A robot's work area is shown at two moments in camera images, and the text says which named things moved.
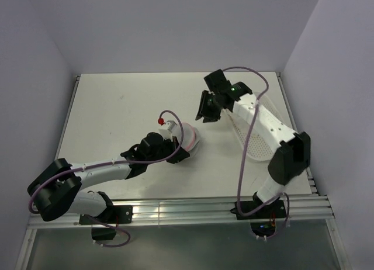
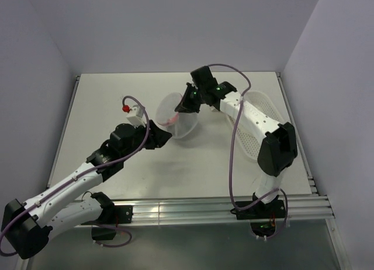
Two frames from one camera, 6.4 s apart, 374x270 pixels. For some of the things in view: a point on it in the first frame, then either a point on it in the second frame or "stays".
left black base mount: (111, 215) stays
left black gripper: (180, 155) to (158, 137)
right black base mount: (276, 210) stays
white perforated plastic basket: (260, 147) stays
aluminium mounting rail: (146, 210) stays
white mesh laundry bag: (191, 136) to (180, 124)
